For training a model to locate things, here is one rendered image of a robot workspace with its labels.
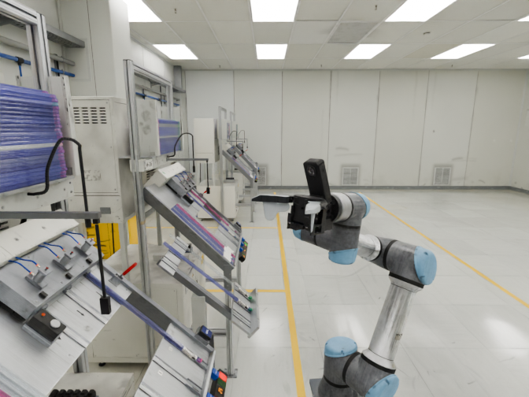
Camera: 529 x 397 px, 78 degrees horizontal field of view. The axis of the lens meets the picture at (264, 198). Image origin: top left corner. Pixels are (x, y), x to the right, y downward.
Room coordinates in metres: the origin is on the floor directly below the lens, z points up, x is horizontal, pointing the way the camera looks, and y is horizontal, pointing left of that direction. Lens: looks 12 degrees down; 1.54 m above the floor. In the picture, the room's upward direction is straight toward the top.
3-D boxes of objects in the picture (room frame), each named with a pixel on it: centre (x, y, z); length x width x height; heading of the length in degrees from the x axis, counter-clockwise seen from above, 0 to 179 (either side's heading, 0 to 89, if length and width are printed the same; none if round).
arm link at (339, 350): (1.06, -0.28, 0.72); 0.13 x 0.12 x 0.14; 37
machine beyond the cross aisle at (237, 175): (7.20, 0.78, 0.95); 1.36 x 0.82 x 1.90; 90
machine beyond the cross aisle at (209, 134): (5.75, 0.81, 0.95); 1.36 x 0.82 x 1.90; 90
